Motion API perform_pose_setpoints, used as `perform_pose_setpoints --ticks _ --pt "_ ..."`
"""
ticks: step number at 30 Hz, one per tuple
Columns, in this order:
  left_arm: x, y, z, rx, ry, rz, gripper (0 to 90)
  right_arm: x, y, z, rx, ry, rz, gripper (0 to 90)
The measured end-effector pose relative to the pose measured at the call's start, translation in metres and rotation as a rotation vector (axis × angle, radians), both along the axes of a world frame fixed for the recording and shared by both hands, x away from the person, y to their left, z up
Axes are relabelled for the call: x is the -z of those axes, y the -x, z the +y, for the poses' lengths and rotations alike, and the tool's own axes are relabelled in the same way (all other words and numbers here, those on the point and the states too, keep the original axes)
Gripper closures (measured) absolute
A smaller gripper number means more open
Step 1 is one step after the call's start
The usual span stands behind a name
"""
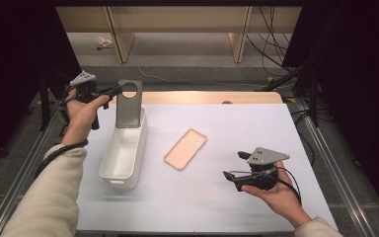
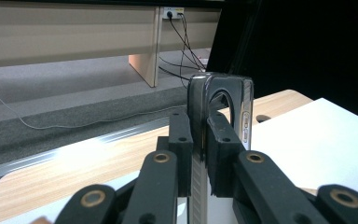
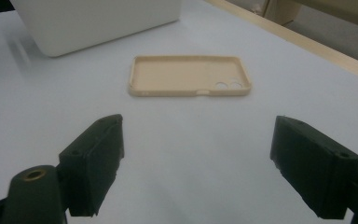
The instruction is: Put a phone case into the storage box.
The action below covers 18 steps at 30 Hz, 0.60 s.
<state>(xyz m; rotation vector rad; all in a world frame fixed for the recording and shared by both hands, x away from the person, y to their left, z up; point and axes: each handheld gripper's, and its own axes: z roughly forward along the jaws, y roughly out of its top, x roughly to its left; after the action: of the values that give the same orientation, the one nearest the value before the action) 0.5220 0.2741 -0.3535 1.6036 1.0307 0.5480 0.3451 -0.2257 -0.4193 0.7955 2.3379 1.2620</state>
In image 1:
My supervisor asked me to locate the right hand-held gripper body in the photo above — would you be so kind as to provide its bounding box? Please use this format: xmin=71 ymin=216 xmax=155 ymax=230
xmin=235 ymin=146 xmax=290 ymax=192

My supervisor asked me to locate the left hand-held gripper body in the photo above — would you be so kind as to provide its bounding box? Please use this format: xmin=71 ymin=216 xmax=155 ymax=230
xmin=69 ymin=70 xmax=113 ymax=130

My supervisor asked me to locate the peach phone case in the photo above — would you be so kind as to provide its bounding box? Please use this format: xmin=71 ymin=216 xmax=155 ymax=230
xmin=163 ymin=127 xmax=208 ymax=172

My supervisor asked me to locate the white plastic storage box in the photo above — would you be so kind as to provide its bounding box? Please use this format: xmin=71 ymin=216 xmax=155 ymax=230
xmin=98 ymin=108 xmax=148 ymax=191

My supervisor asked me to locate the person's left hand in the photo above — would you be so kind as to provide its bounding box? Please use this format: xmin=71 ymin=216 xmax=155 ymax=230
xmin=60 ymin=89 xmax=111 ymax=145

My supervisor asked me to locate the person's right hand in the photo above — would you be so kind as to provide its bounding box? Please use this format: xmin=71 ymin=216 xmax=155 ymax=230
xmin=241 ymin=160 xmax=312 ymax=229

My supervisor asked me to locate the white table cover sheet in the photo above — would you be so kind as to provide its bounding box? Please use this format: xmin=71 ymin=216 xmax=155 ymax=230
xmin=75 ymin=103 xmax=339 ymax=233

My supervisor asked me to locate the crumpled white paper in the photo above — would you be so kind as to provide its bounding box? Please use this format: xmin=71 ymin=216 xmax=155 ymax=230
xmin=96 ymin=36 xmax=114 ymax=50

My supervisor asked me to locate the black tripod stand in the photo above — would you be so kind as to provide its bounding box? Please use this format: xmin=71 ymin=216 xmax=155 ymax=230
xmin=38 ymin=67 xmax=80 ymax=132
xmin=255 ymin=63 xmax=322 ymax=127

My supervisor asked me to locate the black curtain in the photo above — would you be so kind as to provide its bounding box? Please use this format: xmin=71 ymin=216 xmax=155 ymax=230
xmin=281 ymin=0 xmax=379 ymax=225
xmin=0 ymin=0 xmax=87 ymax=166

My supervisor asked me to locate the beige wooden shelf unit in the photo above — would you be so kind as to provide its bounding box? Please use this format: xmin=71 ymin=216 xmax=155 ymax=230
xmin=54 ymin=5 xmax=303 ymax=64

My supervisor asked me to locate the right hand-held gripper cable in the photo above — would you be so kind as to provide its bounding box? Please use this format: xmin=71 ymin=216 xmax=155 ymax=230
xmin=226 ymin=166 xmax=303 ymax=207

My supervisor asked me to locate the hand-held gripper cable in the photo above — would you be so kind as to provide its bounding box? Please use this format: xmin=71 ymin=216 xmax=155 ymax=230
xmin=226 ymin=166 xmax=303 ymax=207
xmin=34 ymin=84 xmax=90 ymax=180

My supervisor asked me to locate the black floor cable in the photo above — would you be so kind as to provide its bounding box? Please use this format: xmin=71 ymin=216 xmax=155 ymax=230
xmin=290 ymin=108 xmax=335 ymax=166

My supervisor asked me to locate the white floor cable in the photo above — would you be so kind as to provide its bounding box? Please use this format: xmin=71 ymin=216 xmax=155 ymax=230
xmin=137 ymin=65 xmax=267 ymax=89

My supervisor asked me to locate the aluminium floor rail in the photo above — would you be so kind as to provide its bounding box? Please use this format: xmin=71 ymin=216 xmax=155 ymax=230
xmin=294 ymin=98 xmax=376 ymax=237
xmin=0 ymin=110 xmax=62 ymax=237

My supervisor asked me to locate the left hand-held gripper cable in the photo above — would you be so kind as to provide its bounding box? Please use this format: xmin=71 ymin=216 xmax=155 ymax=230
xmin=34 ymin=84 xmax=90 ymax=180

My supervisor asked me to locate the bundle of black cables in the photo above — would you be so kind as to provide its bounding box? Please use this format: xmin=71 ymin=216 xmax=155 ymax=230
xmin=246 ymin=5 xmax=297 ymax=77

